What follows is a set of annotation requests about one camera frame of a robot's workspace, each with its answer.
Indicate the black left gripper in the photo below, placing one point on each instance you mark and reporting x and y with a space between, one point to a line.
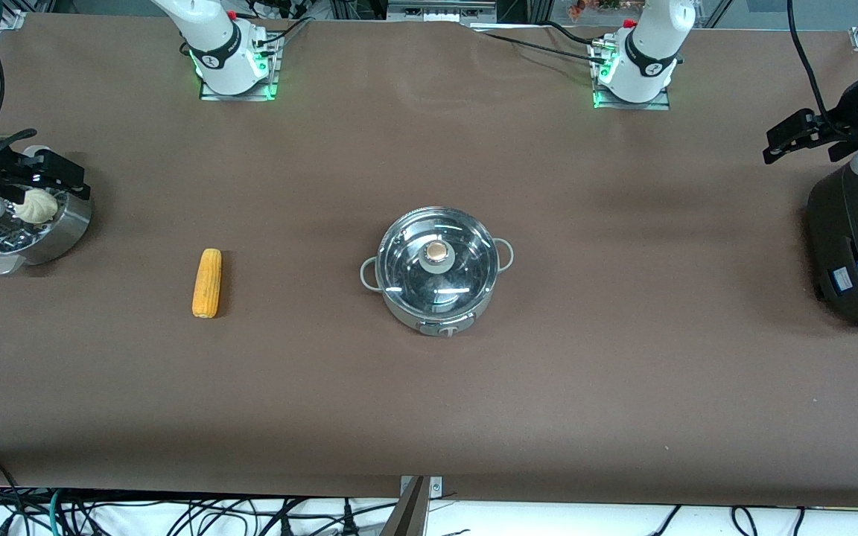
843 119

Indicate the yellow corn cob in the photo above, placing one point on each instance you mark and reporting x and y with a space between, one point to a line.
207 283

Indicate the glass pot lid with knob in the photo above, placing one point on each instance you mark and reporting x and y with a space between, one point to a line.
436 257

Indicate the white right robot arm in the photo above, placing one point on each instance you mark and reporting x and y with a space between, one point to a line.
220 45

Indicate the white steamed bun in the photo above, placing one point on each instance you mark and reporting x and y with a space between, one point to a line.
36 205

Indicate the metal steamer bowl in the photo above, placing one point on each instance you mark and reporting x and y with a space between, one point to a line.
56 231

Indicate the colourful artificial flowers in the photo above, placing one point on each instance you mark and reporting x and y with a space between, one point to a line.
600 6

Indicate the grey power strip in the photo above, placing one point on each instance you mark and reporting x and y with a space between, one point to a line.
440 10

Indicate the brown table cover sheet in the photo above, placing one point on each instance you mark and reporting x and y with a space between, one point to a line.
429 402

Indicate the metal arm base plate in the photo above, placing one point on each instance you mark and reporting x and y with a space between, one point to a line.
239 94
660 104

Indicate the grey camera stand pole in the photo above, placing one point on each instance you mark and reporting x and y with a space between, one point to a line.
408 514

